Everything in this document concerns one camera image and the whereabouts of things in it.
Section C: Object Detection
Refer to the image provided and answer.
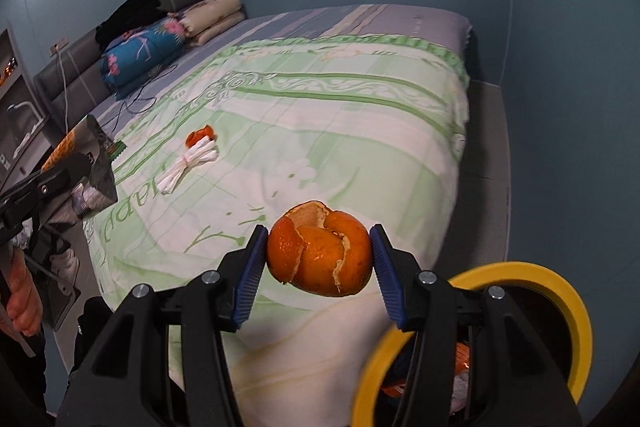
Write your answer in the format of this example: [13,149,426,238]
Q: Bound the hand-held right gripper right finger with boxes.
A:
[369,224,583,427]

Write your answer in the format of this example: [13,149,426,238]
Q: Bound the small orange peel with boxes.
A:
[185,125,216,148]

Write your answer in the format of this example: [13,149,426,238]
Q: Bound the large orange peel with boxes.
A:
[266,201,373,297]

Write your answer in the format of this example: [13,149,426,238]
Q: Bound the yellow rimmed bin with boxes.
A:
[351,261,593,427]

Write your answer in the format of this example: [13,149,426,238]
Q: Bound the orange snack wrapper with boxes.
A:
[380,342,471,400]

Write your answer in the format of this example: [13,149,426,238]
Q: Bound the white cable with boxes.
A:
[56,48,70,130]

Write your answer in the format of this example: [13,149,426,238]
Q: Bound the beige folded quilt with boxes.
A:
[167,0,248,48]

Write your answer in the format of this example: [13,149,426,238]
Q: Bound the green patterned blanket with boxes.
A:
[82,32,471,427]

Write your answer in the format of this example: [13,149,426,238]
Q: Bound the grey striped bedsheet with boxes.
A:
[95,4,473,138]

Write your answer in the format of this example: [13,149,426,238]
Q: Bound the white tied plastic bundle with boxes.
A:
[156,142,219,196]

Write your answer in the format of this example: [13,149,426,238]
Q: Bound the black cable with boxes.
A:
[112,64,178,128]

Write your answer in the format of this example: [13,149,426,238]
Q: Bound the blue floral folded quilt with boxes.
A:
[99,18,188,100]

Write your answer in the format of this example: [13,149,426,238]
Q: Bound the person's left hand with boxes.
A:
[6,249,45,338]

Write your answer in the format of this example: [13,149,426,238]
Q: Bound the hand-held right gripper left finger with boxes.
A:
[55,224,271,427]

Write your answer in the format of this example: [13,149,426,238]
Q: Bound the grey padded headboard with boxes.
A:
[32,0,208,132]

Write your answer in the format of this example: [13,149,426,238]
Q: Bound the black clothing pile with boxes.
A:
[95,0,168,48]

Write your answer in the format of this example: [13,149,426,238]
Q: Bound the grey cardboard snack box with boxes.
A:
[40,114,126,220]

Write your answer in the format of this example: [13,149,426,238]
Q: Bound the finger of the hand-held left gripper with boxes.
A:
[0,166,72,230]

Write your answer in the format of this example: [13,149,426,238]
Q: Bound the white sneakers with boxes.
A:
[47,247,81,298]

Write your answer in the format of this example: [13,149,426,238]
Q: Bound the white shelf unit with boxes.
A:
[0,29,51,188]

